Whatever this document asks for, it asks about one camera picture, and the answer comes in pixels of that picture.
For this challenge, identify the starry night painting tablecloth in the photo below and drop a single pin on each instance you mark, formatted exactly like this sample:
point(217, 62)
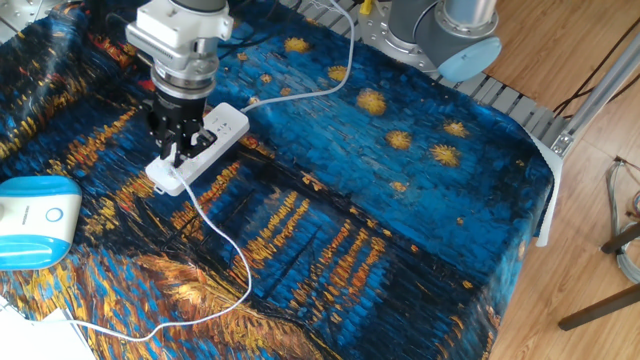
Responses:
point(400, 225)

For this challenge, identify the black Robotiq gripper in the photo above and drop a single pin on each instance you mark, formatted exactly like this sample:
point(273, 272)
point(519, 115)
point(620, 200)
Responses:
point(175, 115)

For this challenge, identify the silver wrist flange adapter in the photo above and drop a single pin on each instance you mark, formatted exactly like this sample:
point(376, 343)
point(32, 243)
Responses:
point(182, 75)

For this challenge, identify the aluminium frame beam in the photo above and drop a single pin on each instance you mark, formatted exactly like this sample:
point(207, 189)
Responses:
point(600, 87)

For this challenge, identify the white table corner bracket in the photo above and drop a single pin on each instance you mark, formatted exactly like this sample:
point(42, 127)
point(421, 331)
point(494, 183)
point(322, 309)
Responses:
point(550, 200)

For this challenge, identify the white paper sheets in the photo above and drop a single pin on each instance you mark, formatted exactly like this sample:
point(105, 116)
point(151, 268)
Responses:
point(35, 340)

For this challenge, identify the silver robot mounting plate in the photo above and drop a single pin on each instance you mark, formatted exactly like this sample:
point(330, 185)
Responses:
point(380, 35)

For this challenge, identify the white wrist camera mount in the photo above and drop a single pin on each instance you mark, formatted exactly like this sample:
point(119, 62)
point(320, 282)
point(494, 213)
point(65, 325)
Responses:
point(180, 25)

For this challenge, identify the blue and white desk lamp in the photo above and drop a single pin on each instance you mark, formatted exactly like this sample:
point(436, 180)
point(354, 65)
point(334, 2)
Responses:
point(30, 220)

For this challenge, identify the yellow connector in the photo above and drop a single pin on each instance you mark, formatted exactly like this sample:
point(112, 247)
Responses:
point(366, 6)

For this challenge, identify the dark wooden furniture leg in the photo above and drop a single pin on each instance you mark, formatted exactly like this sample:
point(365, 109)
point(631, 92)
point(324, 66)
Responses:
point(600, 307)
point(620, 240)

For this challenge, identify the white power strip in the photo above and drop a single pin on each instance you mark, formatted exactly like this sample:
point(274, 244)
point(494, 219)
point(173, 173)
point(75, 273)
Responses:
point(227, 125)

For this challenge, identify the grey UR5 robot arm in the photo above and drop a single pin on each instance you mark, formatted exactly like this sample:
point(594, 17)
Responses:
point(465, 45)

